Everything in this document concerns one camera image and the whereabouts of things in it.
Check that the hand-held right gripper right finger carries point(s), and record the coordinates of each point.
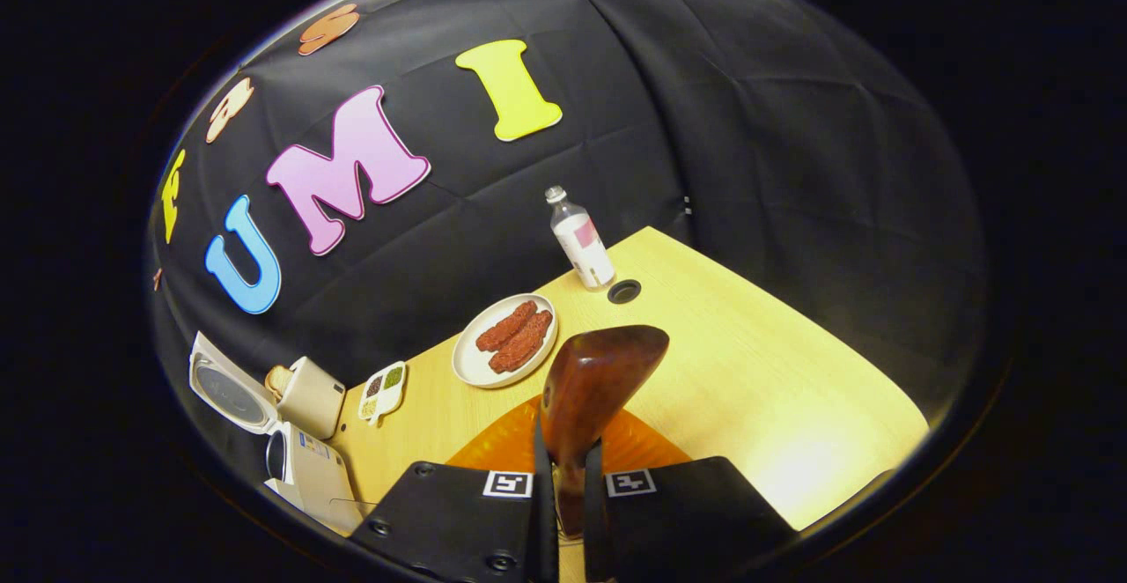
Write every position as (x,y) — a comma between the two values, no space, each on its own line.
(687,517)

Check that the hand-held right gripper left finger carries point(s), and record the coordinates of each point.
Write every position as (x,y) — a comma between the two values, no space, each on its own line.
(458,521)

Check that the white rice cooker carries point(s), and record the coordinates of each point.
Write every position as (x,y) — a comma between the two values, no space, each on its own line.
(321,482)

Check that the brown wooden spoon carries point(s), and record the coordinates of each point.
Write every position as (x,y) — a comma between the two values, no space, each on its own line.
(594,380)

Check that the divided dish with grains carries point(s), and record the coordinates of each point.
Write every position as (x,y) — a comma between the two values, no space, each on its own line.
(383,392)

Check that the white round plate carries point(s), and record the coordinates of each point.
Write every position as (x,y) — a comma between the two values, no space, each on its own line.
(468,367)

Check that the white toaster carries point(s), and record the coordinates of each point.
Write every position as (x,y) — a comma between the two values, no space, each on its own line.
(315,398)

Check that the red sausage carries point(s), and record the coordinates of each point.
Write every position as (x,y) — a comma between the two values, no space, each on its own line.
(506,326)
(521,343)

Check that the toast bread slice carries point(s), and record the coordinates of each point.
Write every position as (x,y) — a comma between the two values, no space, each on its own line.
(279,380)

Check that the clear bottle pink label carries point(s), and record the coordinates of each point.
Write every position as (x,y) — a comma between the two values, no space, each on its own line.
(583,244)

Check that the black backdrop cloth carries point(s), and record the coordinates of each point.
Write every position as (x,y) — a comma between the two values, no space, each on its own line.
(792,195)

